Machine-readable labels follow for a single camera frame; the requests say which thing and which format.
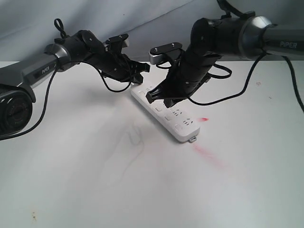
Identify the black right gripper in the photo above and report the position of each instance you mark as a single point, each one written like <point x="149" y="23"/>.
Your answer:
<point x="186" y="78"/>

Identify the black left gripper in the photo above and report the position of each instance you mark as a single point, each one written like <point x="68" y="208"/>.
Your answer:
<point x="118" y="66"/>

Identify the white power strip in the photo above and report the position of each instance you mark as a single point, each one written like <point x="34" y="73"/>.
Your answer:
<point x="176" y="121"/>

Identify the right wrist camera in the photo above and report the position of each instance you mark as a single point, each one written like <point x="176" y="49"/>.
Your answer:
<point x="165" y="53"/>

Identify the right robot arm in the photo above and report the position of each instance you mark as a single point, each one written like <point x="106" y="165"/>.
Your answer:
<point x="210" y="40"/>

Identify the white backdrop cloth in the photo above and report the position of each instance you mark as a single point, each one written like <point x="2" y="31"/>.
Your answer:
<point x="27" y="26"/>

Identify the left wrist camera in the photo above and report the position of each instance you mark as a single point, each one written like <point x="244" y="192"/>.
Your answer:
<point x="117" y="43"/>

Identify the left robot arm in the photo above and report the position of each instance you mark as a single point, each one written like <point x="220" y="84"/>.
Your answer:
<point x="18" y="80"/>

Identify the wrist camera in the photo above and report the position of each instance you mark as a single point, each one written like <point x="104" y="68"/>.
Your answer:
<point x="165" y="53"/>
<point x="117" y="43"/>

